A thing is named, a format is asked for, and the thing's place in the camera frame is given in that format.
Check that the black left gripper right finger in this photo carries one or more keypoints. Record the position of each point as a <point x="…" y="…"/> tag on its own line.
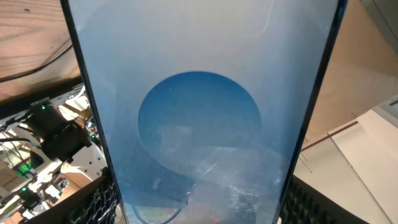
<point x="303" y="204"/>

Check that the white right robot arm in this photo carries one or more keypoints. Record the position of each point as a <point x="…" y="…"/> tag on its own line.
<point x="52" y="164"/>

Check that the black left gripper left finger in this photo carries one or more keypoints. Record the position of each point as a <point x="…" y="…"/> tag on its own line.
<point x="93" y="204"/>

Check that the blue screen Galaxy smartphone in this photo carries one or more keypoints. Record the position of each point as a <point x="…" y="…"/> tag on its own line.
<point x="202" y="106"/>

